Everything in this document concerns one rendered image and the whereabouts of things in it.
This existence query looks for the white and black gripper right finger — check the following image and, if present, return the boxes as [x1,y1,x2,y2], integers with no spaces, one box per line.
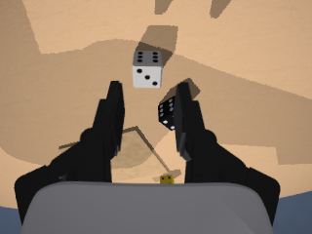
[174,82,281,226]

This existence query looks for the tan flat mat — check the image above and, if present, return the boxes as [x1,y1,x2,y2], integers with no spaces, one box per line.
[110,128,169,181]

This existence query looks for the yellow die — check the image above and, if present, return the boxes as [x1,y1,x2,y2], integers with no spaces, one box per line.
[160,175,175,183]

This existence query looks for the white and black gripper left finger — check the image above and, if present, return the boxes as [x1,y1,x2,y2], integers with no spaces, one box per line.
[14,81,125,226]

